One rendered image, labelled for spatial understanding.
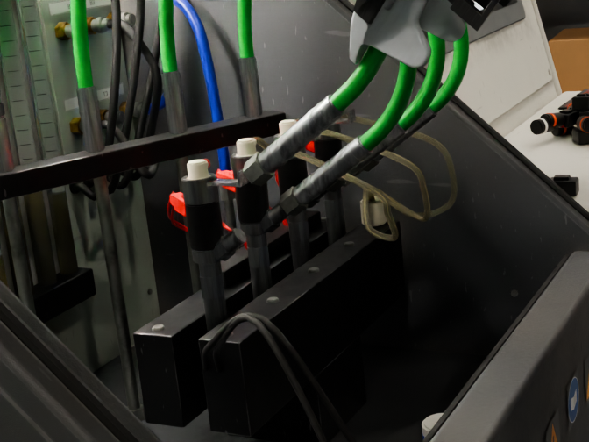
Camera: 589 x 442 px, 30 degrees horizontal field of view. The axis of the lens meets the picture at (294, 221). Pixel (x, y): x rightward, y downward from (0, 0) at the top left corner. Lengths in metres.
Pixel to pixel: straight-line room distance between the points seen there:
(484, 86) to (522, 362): 0.70
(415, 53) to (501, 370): 0.25
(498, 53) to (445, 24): 0.80
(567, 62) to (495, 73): 4.65
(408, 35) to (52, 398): 0.35
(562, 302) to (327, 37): 0.38
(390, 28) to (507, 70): 0.86
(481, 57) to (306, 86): 0.40
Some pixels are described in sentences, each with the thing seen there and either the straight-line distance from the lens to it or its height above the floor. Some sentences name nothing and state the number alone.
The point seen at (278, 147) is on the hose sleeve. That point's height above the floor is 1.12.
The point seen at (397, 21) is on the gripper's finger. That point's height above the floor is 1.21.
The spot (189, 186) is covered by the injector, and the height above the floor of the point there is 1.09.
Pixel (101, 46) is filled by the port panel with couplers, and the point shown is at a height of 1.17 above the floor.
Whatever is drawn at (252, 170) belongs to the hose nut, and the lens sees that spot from 0.84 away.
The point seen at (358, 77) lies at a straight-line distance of 0.79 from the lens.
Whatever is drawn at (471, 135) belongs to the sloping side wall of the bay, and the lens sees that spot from 1.11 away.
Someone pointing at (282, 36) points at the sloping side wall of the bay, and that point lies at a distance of 1.17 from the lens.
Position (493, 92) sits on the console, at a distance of 1.52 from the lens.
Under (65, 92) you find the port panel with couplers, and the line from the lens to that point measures 1.19.
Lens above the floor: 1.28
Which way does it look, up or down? 15 degrees down
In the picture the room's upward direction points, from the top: 6 degrees counter-clockwise
